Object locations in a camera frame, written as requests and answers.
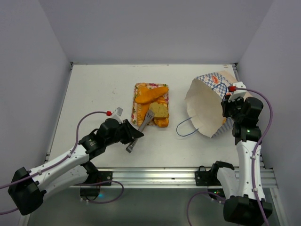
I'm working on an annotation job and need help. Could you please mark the fake bread slice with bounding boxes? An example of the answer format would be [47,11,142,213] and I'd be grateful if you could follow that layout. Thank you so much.
[149,102,169,119]

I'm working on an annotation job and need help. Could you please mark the long fake baguette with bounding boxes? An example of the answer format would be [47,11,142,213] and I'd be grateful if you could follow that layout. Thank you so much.
[137,83,150,126]

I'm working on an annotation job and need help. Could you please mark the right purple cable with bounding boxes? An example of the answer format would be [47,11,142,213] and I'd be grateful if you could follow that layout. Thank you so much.
[187,85,274,226]

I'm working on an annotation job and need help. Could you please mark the blue checkered paper bag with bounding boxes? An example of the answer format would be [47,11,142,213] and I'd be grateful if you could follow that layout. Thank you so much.
[176,71,237,138]

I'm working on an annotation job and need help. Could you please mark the floral rectangular tray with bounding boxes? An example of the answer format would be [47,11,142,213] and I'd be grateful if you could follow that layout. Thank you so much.
[131,83,169,128]

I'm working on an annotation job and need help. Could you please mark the metal serving tongs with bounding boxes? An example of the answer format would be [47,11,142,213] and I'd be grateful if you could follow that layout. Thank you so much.
[126,110,155,153]

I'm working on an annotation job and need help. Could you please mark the purple cable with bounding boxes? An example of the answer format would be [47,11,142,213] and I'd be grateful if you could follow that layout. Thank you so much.
[187,85,274,226]
[0,110,125,214]

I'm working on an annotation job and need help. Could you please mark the left black base bracket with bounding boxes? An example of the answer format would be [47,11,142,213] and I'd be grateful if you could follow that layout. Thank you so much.
[79,171,113,186]

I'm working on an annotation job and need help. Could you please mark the twisted fake bread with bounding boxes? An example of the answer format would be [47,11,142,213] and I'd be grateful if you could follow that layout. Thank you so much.
[154,97,169,128]

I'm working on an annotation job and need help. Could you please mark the black base bracket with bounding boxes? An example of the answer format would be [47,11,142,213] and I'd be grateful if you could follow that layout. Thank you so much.
[195,163,221,186]
[79,171,113,186]

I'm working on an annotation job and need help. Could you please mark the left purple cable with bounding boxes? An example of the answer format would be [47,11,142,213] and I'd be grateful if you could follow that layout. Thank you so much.
[0,110,125,214]

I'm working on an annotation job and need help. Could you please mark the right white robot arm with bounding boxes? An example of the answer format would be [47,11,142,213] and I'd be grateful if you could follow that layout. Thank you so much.
[209,95,272,226]

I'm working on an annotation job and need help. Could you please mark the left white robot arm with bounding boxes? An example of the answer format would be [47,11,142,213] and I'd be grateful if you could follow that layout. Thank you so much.
[8,118,143,216]

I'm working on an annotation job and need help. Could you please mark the aluminium mounting rail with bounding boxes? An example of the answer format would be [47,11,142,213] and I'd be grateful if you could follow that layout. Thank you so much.
[70,167,278,189]

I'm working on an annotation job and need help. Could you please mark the right black base bracket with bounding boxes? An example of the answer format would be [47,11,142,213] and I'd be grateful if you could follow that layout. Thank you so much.
[195,163,221,186]

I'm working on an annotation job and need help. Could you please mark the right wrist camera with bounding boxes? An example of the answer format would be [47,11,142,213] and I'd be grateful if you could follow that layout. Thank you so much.
[228,81,246,102]

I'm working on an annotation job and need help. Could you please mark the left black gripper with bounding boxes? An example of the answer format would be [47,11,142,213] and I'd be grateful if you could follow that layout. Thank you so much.
[105,119,143,146]

